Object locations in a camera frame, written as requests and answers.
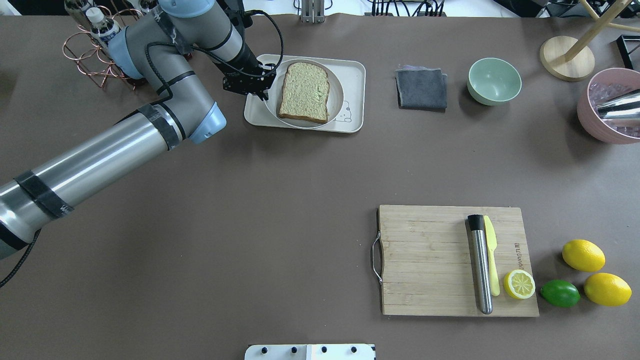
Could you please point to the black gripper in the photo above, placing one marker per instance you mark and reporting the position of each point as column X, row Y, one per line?
column 246, row 59

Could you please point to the plain bread slice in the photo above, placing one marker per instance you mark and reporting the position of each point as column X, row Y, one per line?
column 305, row 93

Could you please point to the white round plate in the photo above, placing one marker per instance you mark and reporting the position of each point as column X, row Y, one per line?
column 334, row 102

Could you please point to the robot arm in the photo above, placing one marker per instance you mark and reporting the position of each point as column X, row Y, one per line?
column 152, row 48

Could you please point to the cream rabbit serving tray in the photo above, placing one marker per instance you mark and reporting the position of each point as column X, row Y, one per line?
column 352, row 76

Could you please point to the folded grey cloth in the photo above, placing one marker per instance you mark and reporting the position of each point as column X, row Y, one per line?
column 421, row 88

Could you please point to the front tea bottle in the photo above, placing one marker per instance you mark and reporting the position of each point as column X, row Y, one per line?
column 102, row 27

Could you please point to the tea bottle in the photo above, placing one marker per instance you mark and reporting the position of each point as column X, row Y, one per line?
column 77, row 10
column 102, row 27

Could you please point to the left tea bottle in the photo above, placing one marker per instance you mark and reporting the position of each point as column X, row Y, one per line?
column 77, row 10

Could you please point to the mint green bowl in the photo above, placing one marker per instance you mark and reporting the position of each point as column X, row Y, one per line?
column 493, row 81

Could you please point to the bamboo cutting board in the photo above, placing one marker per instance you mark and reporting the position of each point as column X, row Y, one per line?
column 426, row 265

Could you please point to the yellow plastic knife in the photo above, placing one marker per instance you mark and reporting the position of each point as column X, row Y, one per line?
column 492, row 245

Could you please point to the wooden mug tree stand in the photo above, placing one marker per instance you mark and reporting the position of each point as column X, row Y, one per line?
column 570, row 59

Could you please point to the half lemon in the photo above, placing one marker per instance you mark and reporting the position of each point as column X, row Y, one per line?
column 519, row 284

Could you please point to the pink bowl with ice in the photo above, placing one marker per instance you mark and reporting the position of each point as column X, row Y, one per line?
column 605, row 85

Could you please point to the upper whole lemon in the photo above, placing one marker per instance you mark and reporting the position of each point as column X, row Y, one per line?
column 583, row 255

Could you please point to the whole lemon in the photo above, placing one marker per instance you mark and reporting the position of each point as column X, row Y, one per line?
column 607, row 289
column 583, row 255

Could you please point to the green lime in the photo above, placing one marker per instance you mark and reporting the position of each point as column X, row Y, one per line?
column 560, row 293

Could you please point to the steel ice scoop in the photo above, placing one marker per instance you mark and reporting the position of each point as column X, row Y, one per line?
column 623, row 110

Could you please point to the lower whole lemon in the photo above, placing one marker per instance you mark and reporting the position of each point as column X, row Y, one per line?
column 607, row 289

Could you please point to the copper wire bottle rack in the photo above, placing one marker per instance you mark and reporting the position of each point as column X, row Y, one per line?
column 91, row 59

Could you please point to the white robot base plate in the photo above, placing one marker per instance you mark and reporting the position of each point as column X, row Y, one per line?
column 322, row 351

